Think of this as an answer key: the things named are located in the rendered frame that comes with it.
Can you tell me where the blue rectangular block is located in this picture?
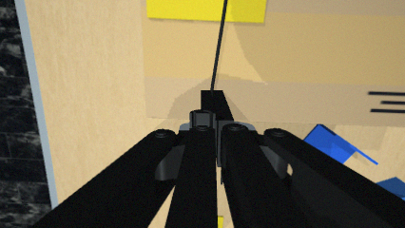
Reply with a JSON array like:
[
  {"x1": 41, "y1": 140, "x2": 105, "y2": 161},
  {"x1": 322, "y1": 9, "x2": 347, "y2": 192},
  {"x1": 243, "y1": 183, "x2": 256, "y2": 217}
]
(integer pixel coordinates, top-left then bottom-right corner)
[{"x1": 376, "y1": 177, "x2": 405, "y2": 200}]

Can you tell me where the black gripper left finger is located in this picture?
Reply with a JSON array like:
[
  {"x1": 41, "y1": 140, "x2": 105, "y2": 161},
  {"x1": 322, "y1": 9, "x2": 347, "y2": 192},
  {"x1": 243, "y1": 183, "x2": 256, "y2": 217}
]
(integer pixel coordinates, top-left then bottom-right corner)
[{"x1": 29, "y1": 90, "x2": 218, "y2": 228}]

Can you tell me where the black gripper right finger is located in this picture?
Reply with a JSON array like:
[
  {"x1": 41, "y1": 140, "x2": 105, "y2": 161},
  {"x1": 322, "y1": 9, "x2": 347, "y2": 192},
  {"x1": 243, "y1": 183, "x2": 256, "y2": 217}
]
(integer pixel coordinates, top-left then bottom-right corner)
[{"x1": 213, "y1": 90, "x2": 405, "y2": 228}]

